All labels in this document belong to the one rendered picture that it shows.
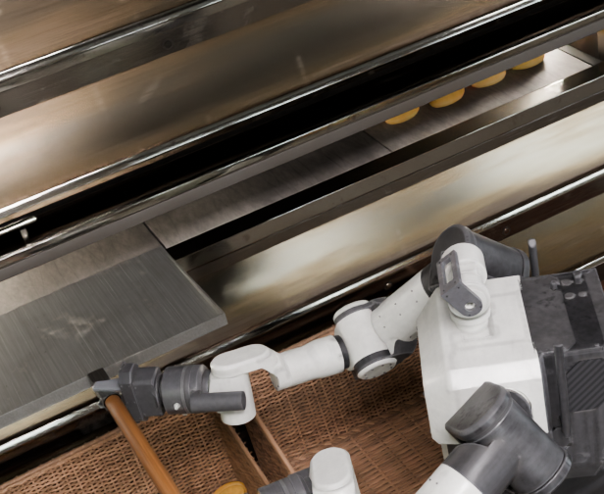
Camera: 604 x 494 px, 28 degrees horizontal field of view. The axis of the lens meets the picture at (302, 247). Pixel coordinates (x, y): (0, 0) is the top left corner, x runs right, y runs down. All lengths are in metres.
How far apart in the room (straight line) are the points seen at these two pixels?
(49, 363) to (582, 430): 1.06
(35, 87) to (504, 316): 1.00
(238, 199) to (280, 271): 0.19
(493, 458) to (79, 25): 1.15
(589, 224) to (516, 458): 1.58
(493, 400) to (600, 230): 1.58
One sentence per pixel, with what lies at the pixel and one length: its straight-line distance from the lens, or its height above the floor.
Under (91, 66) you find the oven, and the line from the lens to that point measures 2.39.
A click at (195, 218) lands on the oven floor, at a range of 2.75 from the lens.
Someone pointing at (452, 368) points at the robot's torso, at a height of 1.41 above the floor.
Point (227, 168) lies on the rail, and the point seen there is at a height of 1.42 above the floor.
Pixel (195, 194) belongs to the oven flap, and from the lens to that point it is 2.39.
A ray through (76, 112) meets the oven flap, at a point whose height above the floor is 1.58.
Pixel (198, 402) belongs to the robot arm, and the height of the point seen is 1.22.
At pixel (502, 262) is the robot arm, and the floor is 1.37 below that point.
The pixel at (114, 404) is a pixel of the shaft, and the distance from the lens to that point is 2.23.
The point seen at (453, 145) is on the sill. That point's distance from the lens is 2.85.
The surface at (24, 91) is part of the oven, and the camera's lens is 2.37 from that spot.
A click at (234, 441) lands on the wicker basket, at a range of 2.72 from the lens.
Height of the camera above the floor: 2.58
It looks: 33 degrees down
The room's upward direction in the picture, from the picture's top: 13 degrees counter-clockwise
